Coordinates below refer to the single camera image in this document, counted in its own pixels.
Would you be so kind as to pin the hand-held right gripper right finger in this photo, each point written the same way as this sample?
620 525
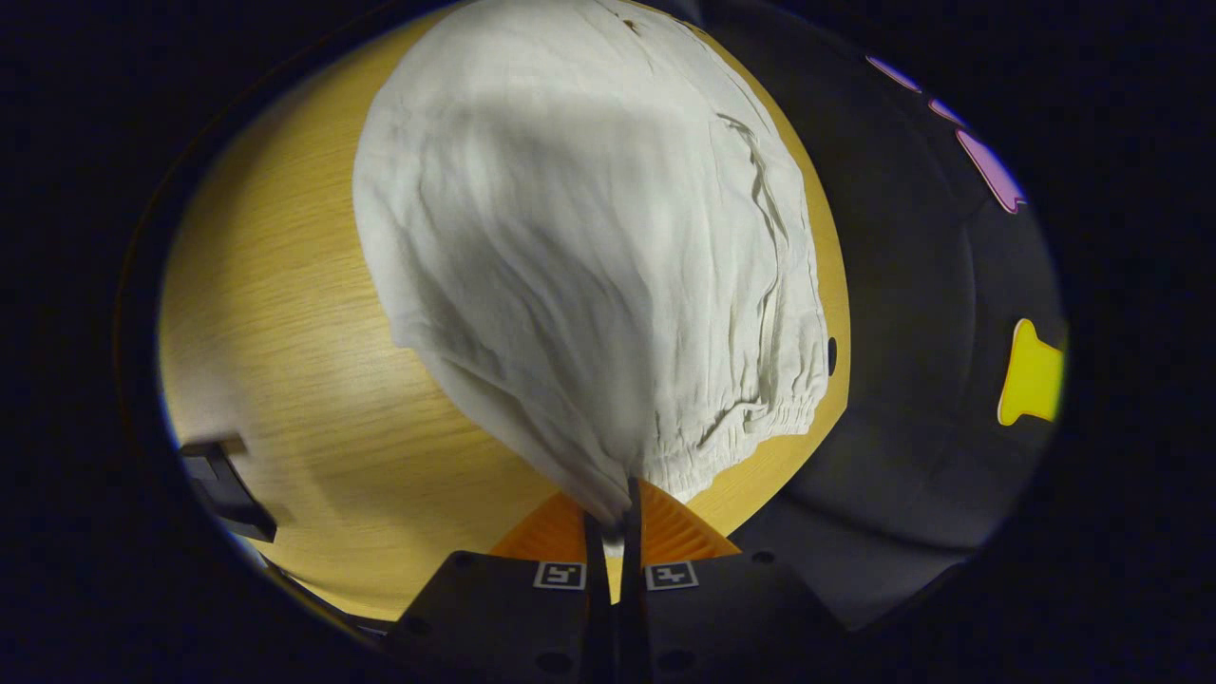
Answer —
722 617

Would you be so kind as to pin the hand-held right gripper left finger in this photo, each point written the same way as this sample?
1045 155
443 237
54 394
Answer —
494 617

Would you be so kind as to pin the white jeans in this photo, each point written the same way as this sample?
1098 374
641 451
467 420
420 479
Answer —
589 266

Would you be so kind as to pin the black backdrop cloth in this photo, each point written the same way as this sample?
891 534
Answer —
912 380

